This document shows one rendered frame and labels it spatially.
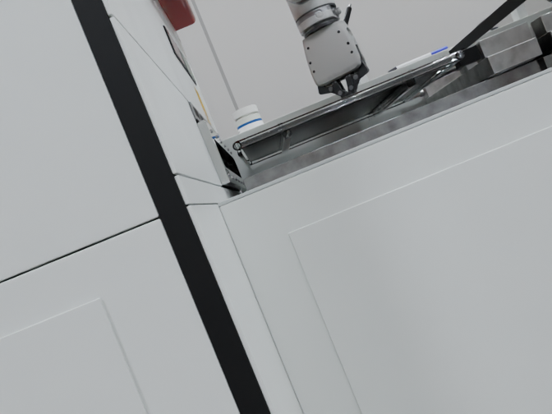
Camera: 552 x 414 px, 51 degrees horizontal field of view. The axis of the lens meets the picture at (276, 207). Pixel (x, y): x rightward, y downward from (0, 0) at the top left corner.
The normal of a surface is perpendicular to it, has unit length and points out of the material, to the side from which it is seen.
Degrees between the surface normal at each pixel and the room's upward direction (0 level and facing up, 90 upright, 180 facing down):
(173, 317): 90
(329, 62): 94
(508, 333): 90
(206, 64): 90
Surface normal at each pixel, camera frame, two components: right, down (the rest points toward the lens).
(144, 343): 0.00, 0.01
